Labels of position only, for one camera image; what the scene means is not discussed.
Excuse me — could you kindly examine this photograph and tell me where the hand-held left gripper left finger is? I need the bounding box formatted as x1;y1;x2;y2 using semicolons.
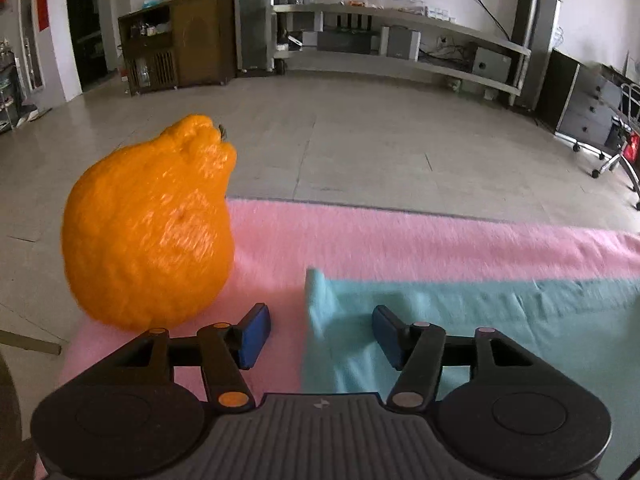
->
105;303;272;413

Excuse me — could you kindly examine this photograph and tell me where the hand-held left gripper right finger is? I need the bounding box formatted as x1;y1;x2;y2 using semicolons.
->
372;305;543;413

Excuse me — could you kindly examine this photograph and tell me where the teal shirt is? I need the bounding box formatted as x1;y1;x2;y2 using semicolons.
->
300;267;640;480

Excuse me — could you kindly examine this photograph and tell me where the pink printed blanket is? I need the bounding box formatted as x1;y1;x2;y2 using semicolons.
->
32;199;640;480

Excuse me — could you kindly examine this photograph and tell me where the large bumpy orange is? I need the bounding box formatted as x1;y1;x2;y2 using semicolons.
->
61;114;238;334

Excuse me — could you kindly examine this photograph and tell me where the grey curved media shelf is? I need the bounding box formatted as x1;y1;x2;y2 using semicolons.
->
272;0;532;99

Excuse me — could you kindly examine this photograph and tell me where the grey subwoofer box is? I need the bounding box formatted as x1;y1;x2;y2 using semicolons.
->
472;46;512;81

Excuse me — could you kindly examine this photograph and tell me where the metal office chair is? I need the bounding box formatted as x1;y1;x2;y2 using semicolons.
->
575;82;640;211

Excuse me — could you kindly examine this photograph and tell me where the small grey speaker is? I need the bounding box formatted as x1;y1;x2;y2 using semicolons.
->
380;25;421;60

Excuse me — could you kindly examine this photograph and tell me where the black router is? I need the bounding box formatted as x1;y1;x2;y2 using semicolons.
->
317;12;379;54

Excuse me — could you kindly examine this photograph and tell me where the brown wooden cabinet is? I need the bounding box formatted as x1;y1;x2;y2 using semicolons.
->
117;0;236;97

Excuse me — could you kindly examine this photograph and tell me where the black drawer cabinet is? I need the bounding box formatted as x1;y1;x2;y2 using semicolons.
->
537;47;626;146

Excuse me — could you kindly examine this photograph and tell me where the tall grey speaker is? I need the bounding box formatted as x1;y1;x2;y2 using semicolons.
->
235;0;276;74
510;0;561;111

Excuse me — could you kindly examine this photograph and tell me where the metal storage rack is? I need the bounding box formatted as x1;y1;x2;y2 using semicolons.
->
0;36;25;134

